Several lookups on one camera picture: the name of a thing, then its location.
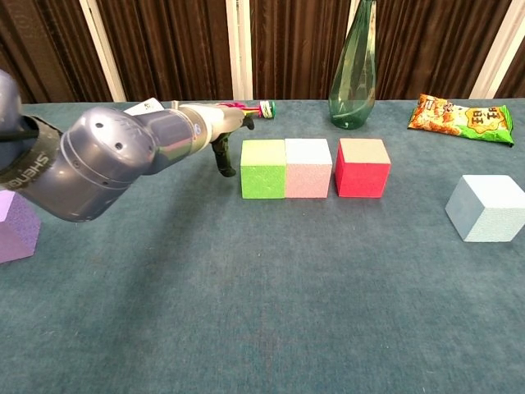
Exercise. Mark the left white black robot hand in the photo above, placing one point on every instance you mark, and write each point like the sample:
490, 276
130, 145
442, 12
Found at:
225, 121

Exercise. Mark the green foam cube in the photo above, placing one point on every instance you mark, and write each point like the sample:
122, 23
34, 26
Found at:
262, 176

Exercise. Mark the pink foam cube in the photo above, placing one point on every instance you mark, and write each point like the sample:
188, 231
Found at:
307, 176

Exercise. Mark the red foam cube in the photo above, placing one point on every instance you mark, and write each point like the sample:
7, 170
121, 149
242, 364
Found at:
361, 176

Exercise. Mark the light blue foam cube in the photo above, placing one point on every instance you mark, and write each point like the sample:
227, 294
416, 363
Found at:
492, 217

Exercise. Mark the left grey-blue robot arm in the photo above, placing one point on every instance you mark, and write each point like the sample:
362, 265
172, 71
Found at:
106, 156

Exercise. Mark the yellow feather shuttlecock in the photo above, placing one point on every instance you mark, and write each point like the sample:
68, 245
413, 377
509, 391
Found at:
266, 109

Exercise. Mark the dark brown curtain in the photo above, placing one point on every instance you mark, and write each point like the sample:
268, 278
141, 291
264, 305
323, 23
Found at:
176, 49

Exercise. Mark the green plastic spray bottle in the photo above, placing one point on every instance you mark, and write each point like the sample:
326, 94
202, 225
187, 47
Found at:
352, 94

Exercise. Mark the blue felt table cover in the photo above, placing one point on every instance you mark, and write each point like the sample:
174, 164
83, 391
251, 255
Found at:
246, 308

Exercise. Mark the purple foam cube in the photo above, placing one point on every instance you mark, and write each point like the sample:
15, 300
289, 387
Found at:
18, 230

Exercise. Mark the orange green snack bag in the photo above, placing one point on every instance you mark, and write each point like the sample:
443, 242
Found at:
463, 119

